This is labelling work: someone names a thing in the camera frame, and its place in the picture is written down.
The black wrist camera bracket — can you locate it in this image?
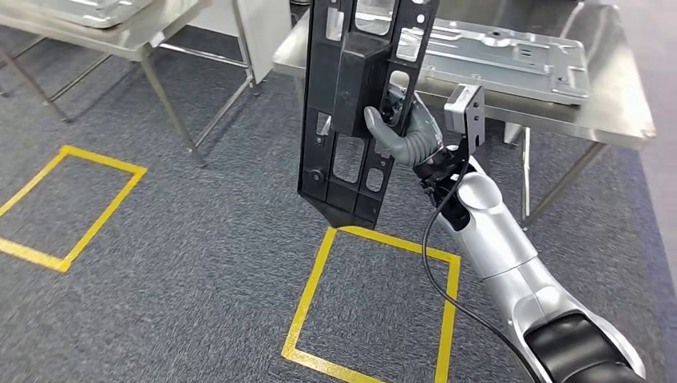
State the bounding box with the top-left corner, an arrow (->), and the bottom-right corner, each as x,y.
412,134 -> 474,184

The black plastic panel part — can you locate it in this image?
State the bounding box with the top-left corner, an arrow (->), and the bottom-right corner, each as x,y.
297,0 -> 441,231

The stamped grey metal panel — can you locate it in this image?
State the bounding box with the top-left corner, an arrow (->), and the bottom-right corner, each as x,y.
404,17 -> 592,107
15,0 -> 154,30

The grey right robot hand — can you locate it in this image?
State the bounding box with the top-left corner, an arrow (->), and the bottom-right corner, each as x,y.
363,89 -> 445,167

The yellow floor tape square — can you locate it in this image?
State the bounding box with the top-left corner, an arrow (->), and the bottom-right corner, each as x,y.
280,225 -> 462,383
0,144 -> 148,274

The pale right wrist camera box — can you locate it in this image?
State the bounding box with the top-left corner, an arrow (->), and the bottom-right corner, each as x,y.
443,83 -> 486,149

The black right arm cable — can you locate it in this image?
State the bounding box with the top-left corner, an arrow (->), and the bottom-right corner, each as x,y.
421,158 -> 540,383

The white display plinth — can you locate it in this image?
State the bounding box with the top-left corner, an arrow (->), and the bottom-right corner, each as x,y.
184,0 -> 295,85

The stainless steel workbench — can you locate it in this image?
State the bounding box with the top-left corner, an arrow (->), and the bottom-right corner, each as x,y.
0,0 -> 263,169
272,0 -> 657,228

